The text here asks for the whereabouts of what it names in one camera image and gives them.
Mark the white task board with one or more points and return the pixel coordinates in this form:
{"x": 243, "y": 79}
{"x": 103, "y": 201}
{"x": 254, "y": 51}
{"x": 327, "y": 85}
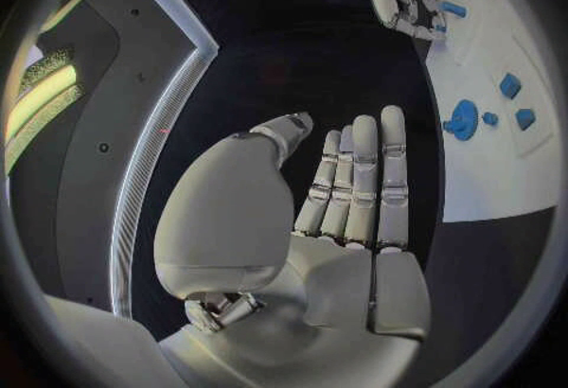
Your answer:
{"x": 488, "y": 168}

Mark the blue block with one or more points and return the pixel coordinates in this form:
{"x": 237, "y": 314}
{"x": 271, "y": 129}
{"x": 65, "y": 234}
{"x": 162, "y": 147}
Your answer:
{"x": 526, "y": 119}
{"x": 510, "y": 85}

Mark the blue gear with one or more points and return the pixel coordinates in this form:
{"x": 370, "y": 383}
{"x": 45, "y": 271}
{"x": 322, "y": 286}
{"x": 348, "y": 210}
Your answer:
{"x": 462, "y": 120}

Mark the small blue peg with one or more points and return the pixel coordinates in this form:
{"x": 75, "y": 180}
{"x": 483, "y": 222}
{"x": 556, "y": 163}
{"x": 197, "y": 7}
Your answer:
{"x": 490, "y": 118}

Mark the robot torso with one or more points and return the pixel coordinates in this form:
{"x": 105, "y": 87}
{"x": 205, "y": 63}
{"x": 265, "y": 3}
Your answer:
{"x": 102, "y": 111}

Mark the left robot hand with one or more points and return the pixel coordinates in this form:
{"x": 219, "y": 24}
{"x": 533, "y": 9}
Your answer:
{"x": 337, "y": 288}

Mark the blue cylinder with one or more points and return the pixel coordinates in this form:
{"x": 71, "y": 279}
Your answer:
{"x": 453, "y": 9}

